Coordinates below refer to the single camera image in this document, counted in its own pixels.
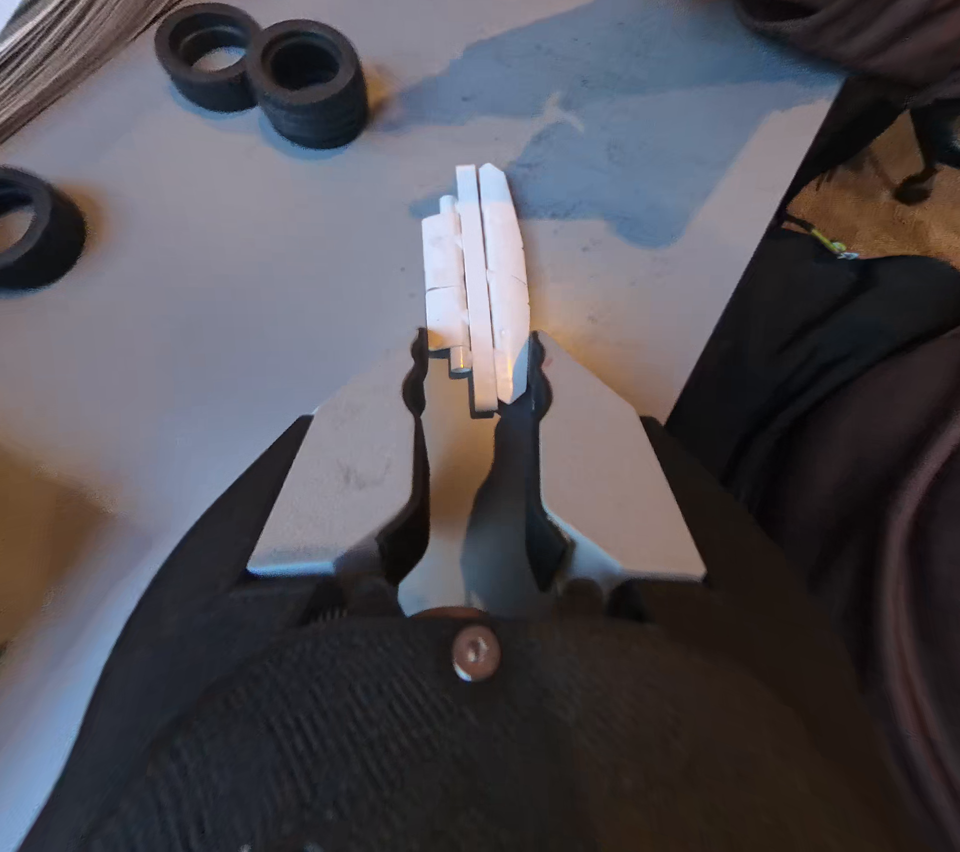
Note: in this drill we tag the black toy tyre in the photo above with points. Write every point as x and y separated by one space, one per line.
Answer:
315 109
172 64
64 244

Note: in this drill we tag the white hinged brick assembly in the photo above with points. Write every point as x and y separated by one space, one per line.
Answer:
442 267

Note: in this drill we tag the grey desk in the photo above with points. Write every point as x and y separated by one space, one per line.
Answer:
225 267

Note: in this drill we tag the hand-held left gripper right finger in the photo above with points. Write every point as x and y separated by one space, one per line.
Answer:
615 492

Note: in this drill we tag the white curved toy beam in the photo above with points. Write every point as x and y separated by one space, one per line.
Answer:
506 267

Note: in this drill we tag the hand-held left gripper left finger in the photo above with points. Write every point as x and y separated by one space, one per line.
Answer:
337 492

